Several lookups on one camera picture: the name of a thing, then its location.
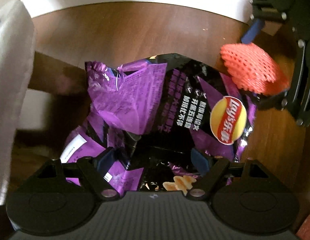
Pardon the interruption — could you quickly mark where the red foam fruit net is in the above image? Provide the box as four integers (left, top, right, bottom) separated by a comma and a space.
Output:
220, 43, 290, 96

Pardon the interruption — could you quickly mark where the purple Lays chip bag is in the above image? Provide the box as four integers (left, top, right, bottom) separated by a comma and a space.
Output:
60, 54, 256, 194

